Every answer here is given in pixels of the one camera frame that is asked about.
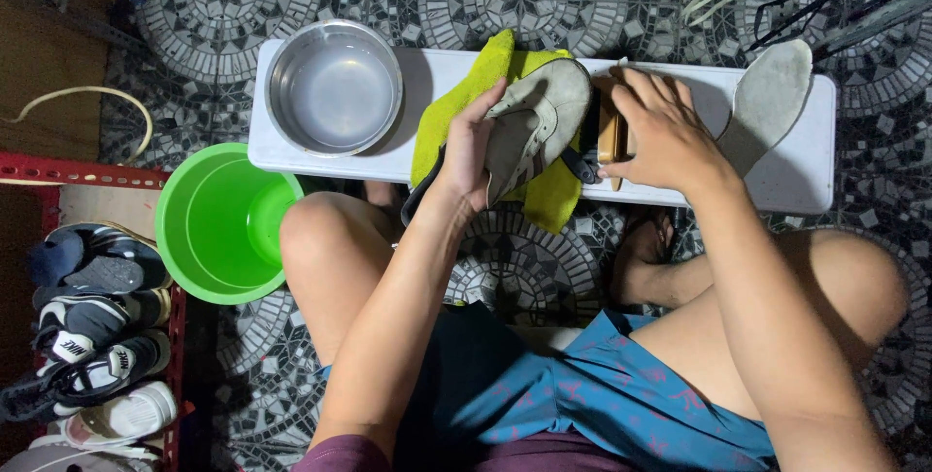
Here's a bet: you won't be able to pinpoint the black sandal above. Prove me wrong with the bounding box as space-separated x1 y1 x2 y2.
632 205 689 263

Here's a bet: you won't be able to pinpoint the person's left hand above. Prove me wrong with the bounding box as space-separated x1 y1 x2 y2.
435 79 510 216

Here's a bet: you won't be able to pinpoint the person's right hand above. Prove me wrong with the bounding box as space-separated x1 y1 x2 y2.
598 66 738 201

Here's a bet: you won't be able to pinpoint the person's maroon shirt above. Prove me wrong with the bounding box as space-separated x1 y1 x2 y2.
291 430 645 472

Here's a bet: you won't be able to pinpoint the wooden shoe brush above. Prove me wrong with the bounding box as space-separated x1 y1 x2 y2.
580 77 632 192

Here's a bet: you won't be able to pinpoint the white plastic bench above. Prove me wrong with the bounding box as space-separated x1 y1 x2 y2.
247 38 837 216

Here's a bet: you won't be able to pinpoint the grey worn sneaker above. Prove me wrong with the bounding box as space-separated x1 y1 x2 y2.
483 57 594 208

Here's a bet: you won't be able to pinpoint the grey shoe insole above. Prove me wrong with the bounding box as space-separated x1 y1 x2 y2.
716 38 814 179

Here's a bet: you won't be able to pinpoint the person's left leg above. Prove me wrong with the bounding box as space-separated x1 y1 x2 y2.
279 181 409 367

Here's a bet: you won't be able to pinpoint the yellow-green microfibre cloth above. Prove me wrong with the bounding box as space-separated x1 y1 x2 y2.
410 28 583 236

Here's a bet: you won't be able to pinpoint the person's blue patterned shorts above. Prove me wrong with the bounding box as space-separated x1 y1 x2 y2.
317 302 777 472

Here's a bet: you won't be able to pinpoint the brown wooden board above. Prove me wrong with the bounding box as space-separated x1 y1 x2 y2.
0 0 117 161

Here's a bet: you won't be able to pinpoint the person's right leg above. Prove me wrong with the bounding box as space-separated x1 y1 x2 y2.
610 210 909 423

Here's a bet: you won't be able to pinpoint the red metal rack of shoes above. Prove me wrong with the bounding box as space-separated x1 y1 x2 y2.
0 151 192 472

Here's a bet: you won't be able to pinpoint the grey metal rail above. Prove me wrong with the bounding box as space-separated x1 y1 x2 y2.
812 0 932 59

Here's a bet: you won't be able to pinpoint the steel bowl of water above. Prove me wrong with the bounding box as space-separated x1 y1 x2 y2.
264 18 404 159

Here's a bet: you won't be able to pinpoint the person's leg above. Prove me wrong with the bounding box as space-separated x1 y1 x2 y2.
610 210 909 423
279 181 409 367

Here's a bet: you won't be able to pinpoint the green plastic bucket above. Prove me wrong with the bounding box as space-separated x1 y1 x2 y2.
154 142 305 306

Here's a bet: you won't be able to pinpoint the cream rubber hose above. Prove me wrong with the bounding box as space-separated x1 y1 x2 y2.
0 85 154 187

